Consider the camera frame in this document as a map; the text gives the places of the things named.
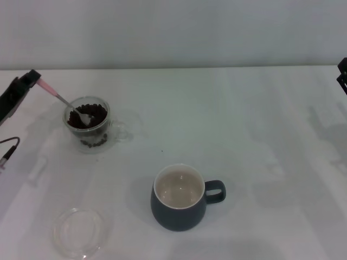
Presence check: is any pink-handled metal spoon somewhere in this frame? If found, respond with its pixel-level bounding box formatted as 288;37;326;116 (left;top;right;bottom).
37;79;94;127

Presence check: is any dark coffee beans pile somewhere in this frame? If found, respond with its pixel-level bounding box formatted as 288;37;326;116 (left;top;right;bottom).
67;103;109;148

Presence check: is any clear glass saucer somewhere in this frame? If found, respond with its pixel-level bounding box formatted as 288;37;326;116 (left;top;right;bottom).
52;207;108;259

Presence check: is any dark blue ceramic mug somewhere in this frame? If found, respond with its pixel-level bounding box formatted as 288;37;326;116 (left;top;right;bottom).
150;163;227;232

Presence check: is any black cable with metal plug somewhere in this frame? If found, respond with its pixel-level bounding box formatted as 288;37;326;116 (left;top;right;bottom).
0;136;21;172

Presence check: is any double-wall glass cup with handle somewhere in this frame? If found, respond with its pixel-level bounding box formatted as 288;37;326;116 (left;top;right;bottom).
62;96;131;155

